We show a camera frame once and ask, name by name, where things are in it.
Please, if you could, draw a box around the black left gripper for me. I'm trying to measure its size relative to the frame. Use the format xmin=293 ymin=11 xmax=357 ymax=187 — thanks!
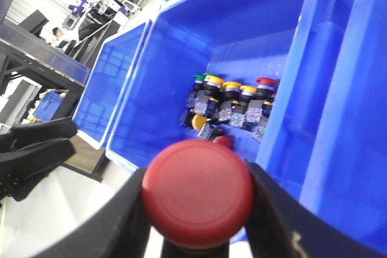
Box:
xmin=1 ymin=117 xmax=77 ymax=201

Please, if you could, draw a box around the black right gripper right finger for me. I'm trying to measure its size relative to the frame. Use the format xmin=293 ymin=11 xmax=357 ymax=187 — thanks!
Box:
xmin=245 ymin=161 xmax=383 ymax=257

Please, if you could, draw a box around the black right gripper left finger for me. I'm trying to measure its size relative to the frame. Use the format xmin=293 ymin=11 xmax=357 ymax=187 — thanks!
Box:
xmin=36 ymin=168 xmax=150 ymax=257

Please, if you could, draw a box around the red mushroom push button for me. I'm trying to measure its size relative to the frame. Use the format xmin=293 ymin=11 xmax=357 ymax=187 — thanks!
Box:
xmin=141 ymin=140 xmax=253 ymax=250

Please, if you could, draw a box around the blue plastic crate with buttons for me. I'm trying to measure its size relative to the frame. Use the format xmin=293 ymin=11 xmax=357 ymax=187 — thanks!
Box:
xmin=73 ymin=19 xmax=152 ymax=149

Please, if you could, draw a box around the pile of push buttons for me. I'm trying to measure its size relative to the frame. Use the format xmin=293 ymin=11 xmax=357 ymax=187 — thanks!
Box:
xmin=179 ymin=73 xmax=279 ymax=148

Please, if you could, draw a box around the person in white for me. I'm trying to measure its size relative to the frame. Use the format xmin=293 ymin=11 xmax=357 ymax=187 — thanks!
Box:
xmin=49 ymin=27 xmax=70 ymax=48

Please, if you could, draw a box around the blue crate behind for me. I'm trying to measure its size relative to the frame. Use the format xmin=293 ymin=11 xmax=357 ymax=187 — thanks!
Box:
xmin=105 ymin=0 xmax=387 ymax=247

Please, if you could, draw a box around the black metal table frame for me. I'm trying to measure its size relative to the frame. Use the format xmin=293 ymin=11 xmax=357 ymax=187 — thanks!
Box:
xmin=1 ymin=20 xmax=90 ymax=119

